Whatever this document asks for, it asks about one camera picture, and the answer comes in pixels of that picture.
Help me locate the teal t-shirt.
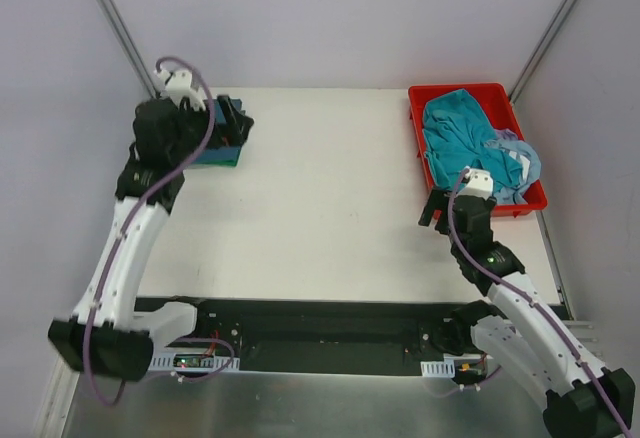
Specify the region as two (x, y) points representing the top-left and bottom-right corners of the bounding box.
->
(423, 89), (498, 190)

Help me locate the left aluminium frame post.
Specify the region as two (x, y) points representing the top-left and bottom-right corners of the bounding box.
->
(96, 0), (159, 97)

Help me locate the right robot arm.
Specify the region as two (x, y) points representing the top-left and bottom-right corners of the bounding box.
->
(419, 189), (636, 437)

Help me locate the green t-shirt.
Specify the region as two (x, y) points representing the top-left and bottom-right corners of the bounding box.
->
(191, 147), (241, 167)

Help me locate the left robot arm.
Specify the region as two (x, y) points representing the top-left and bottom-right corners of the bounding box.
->
(48, 95), (254, 382)

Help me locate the white cable duct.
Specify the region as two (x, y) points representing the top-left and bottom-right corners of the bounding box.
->
(148, 352), (240, 373)
(420, 359), (456, 379)

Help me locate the dark blue t-shirt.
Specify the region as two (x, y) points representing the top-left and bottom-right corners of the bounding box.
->
(194, 95), (255, 167)

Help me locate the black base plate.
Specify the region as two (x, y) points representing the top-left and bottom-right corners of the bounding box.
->
(135, 296), (499, 377)

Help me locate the left white cable duct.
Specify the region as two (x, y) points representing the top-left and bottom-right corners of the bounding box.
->
(148, 352), (240, 373)

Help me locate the aluminium frame post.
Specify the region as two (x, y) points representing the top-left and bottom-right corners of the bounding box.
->
(508, 0), (580, 105)
(96, 0), (159, 97)

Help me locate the right white cable duct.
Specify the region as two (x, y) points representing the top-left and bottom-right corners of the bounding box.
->
(420, 359), (456, 379)

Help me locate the light blue t-shirt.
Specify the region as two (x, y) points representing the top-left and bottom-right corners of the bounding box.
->
(460, 129), (541, 205)

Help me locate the right aluminium frame post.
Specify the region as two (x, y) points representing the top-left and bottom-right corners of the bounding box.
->
(508, 0), (580, 105)

